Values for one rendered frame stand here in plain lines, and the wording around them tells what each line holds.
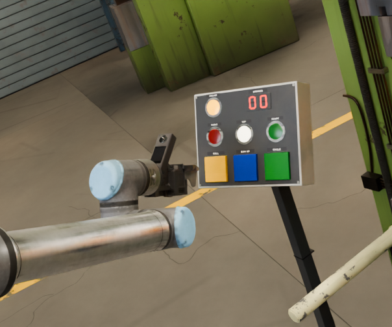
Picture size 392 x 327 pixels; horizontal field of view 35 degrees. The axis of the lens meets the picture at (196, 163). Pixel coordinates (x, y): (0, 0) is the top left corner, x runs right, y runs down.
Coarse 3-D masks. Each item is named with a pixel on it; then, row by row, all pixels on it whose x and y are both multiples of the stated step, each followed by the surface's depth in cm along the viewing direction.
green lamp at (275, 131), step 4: (272, 124) 170; (276, 124) 169; (272, 128) 170; (276, 128) 169; (280, 128) 168; (268, 132) 171; (272, 132) 170; (276, 132) 169; (280, 132) 168; (272, 136) 170; (276, 136) 169; (280, 136) 168
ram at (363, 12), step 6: (360, 0) 137; (366, 0) 135; (372, 0) 134; (378, 0) 132; (384, 0) 131; (390, 0) 130; (360, 6) 138; (366, 6) 136; (372, 6) 135; (378, 6) 133; (384, 6) 134; (390, 6) 131; (360, 12) 138; (366, 12) 137; (372, 12) 136; (378, 12) 134; (384, 12) 135; (390, 12) 132
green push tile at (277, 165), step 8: (272, 152) 170; (280, 152) 168; (288, 152) 167; (264, 160) 171; (272, 160) 169; (280, 160) 168; (288, 160) 167; (272, 168) 169; (280, 168) 168; (288, 168) 167; (272, 176) 170; (280, 176) 168; (288, 176) 167
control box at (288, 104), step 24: (216, 96) 181; (240, 96) 176; (288, 96) 167; (216, 120) 181; (240, 120) 176; (264, 120) 171; (288, 120) 167; (216, 144) 181; (240, 144) 176; (264, 144) 172; (288, 144) 167; (264, 168) 172; (312, 168) 171
